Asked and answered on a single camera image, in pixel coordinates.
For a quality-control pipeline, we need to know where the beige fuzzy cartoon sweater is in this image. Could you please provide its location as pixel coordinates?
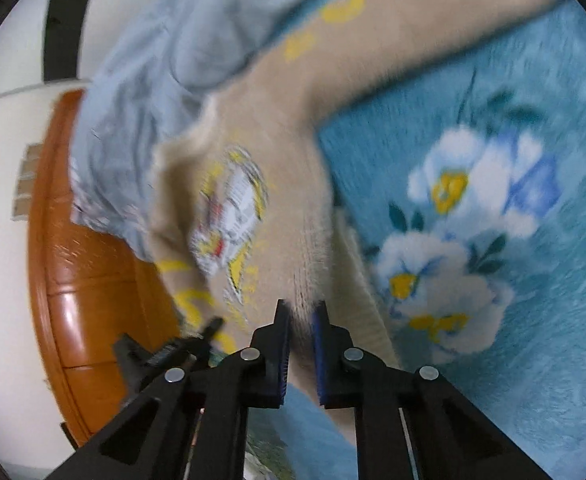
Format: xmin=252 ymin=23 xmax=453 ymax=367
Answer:
xmin=147 ymin=0 xmax=556 ymax=396

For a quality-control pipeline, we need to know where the blue floral fleece blanket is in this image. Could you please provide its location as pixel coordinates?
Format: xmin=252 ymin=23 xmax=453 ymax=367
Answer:
xmin=242 ymin=0 xmax=586 ymax=480

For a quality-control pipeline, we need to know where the light blue floral quilt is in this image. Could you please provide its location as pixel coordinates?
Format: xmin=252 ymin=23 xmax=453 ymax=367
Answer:
xmin=68 ymin=0 xmax=399 ymax=264

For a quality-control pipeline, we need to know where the orange wooden bed frame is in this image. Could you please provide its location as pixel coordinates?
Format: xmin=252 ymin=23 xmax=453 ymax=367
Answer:
xmin=28 ymin=90 xmax=178 ymax=445

